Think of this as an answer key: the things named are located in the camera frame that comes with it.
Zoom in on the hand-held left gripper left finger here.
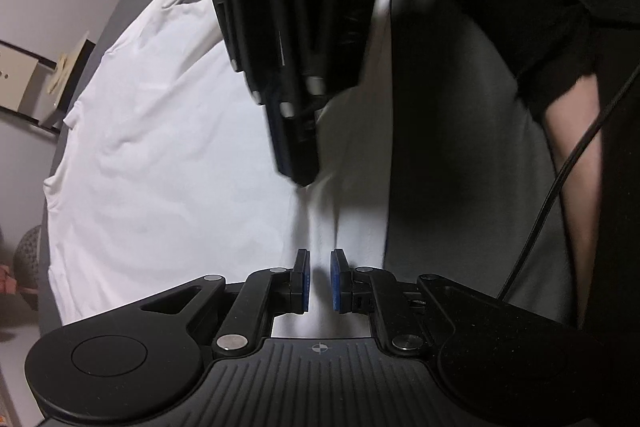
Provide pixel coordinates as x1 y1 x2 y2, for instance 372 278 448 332
142 249 312 360

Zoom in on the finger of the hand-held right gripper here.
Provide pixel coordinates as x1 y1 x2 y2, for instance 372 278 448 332
227 0 306 185
287 0 331 185

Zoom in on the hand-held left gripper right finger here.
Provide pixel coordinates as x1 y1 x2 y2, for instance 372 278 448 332
330 249 501 358

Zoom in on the white shirt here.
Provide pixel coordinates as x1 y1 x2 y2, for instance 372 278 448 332
42 0 396 342

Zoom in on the person's left forearm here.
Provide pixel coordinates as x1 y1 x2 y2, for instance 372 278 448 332
540 74 603 333

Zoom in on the black cable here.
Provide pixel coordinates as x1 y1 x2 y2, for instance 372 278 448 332
497 67 640 300

